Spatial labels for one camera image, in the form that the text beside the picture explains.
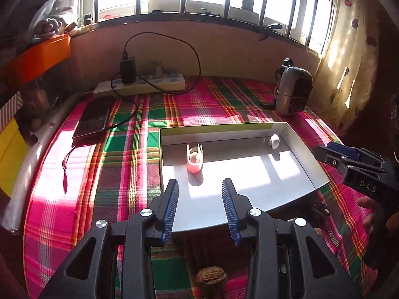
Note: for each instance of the cream patterned curtain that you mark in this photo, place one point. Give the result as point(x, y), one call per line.
point(343, 53)

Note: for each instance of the small white plastic piece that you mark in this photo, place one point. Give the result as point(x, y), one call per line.
point(275, 141)

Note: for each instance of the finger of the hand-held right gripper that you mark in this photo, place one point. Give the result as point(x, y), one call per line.
point(341, 148)
point(330, 157)

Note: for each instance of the black smartphone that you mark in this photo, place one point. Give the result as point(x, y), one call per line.
point(93, 118)

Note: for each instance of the pink ear hook clip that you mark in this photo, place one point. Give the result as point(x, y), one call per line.
point(194, 166)

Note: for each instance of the clear plastic bag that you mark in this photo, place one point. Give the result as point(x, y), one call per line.
point(53, 12)

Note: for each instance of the white cardboard box lid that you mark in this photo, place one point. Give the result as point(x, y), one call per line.
point(249, 180)

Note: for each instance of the plaid cloth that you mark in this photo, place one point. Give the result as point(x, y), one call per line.
point(124, 162)

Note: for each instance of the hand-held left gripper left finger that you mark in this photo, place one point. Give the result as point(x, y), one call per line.
point(171, 211)

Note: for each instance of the orange box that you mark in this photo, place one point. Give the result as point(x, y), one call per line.
point(40, 56)

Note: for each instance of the striped box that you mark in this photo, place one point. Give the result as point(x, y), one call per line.
point(9, 112)

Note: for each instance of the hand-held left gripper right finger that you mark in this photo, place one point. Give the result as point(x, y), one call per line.
point(230, 211)

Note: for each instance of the white power strip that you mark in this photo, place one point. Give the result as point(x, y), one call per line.
point(168, 82)

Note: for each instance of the black charger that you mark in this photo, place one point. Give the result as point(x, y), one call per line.
point(127, 70)

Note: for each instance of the person's right hand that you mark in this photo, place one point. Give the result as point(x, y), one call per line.
point(367, 205)

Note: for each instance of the small grey fan heater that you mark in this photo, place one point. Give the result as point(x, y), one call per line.
point(288, 90)

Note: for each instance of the yellow box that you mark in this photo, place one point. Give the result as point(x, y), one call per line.
point(9, 158)

